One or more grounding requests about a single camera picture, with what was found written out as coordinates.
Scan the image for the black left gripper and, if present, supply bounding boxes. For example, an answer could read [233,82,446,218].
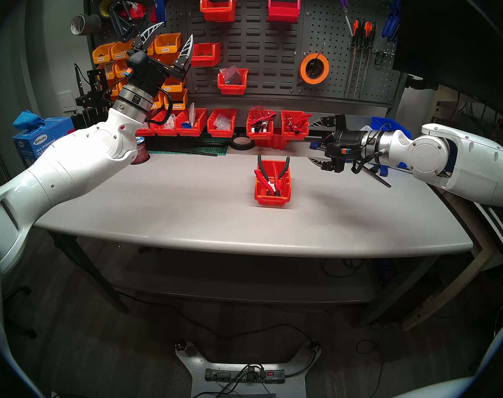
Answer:
[124,22,194,99]

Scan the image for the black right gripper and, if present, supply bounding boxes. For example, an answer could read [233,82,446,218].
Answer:
[307,114,364,173]

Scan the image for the dark green handled pliers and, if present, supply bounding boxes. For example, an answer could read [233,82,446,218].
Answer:
[258,154,290,192]

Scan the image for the red handled flush cutters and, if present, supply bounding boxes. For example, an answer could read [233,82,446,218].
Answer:
[254,169,282,194]

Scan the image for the red plastic storage box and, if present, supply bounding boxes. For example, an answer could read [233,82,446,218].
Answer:
[254,159,292,206]

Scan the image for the red small tools bundle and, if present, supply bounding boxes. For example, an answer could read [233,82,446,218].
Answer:
[284,112,313,132]

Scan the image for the blue cleaning cloth box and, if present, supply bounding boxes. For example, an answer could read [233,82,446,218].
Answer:
[13,117,76,161]

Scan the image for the blue bar clamp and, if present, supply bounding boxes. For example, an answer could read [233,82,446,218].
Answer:
[370,163,401,177]
[311,140,392,189]

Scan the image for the blue plastic bin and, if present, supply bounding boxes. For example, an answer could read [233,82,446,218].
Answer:
[371,116,412,138]

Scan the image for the black metal clamp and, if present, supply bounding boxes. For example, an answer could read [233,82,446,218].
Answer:
[109,0,148,42]

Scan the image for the clear plastic parts bags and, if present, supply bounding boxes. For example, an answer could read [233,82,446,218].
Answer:
[220,66,242,85]

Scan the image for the orange tape roll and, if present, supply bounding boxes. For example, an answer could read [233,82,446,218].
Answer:
[299,53,330,85]

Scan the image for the black metal stand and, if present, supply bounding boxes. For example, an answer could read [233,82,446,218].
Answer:
[74,63,113,130]

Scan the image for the black tape roll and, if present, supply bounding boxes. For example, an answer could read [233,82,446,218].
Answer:
[229,135,255,151]

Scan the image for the black long ruler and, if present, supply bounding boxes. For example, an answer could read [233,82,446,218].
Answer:
[152,146,219,157]

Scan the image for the green cutting mat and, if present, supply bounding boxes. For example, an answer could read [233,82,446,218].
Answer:
[148,137,229,157]

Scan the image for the orange black screwdriver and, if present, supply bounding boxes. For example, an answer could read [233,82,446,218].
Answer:
[346,19,361,96]
[354,21,372,97]
[361,22,377,96]

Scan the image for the blue spring clamps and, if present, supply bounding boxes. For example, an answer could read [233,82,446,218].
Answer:
[382,0,402,43]

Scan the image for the blue cloth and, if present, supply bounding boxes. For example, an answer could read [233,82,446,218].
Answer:
[13,109,46,131]

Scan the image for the black table leg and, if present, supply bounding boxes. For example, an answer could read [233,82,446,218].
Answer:
[48,231,130,313]
[355,256,440,327]

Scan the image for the black monitor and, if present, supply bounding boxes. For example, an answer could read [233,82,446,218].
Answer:
[392,0,503,124]

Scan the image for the black power strip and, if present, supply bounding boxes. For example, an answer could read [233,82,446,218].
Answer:
[205,367,286,384]

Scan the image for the grey duct tape roll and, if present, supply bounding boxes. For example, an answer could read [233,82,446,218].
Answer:
[71,14,101,36]

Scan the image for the red wire tangle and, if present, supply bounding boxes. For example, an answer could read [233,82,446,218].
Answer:
[251,105,277,121]

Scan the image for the grey pegboard tool wall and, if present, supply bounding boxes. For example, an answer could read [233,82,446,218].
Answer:
[84,0,403,107]

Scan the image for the red wire spool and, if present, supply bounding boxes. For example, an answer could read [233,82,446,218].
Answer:
[130,136,151,165]

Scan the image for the white wall plate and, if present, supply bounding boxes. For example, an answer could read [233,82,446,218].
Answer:
[57,90,77,113]

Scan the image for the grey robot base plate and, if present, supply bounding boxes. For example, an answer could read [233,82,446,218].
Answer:
[176,342,321,398]

